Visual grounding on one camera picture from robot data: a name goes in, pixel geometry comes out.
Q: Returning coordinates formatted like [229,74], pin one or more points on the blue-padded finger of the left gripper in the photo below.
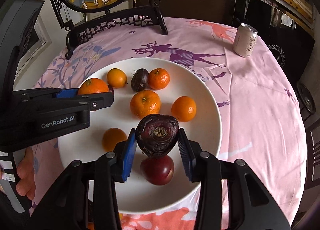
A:
[67,93]

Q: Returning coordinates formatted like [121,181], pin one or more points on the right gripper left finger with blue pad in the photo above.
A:
[65,204]

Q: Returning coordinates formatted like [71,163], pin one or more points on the right gripper right finger with dark ribbed pad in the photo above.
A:
[251,206]

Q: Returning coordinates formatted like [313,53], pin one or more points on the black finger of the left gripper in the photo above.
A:
[83,103]

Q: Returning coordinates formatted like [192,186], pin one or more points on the orange tangerine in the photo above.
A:
[93,85]
[144,103]
[116,78]
[184,109]

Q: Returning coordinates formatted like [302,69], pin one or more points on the large wrinkled passion fruit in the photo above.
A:
[156,134]

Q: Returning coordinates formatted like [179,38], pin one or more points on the dark red plum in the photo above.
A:
[158,171]

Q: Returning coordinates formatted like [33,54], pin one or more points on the dark passion fruit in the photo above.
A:
[140,80]

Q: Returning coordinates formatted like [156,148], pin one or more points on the orange tangerine front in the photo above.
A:
[184,109]

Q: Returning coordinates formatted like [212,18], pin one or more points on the small hidden tangerine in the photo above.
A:
[158,79]

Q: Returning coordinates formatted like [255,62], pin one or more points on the greenish-yellow orange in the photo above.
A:
[111,137]

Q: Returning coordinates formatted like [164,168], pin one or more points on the person's left hand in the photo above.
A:
[25,171]

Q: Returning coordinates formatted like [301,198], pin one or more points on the large white plate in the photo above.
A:
[136,195]

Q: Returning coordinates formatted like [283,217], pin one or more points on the pink deer-print tablecloth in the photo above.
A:
[261,121]

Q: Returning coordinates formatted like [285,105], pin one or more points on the dark wooden chair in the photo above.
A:
[312,156]

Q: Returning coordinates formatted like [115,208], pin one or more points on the pale beverage can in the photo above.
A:
[245,40]

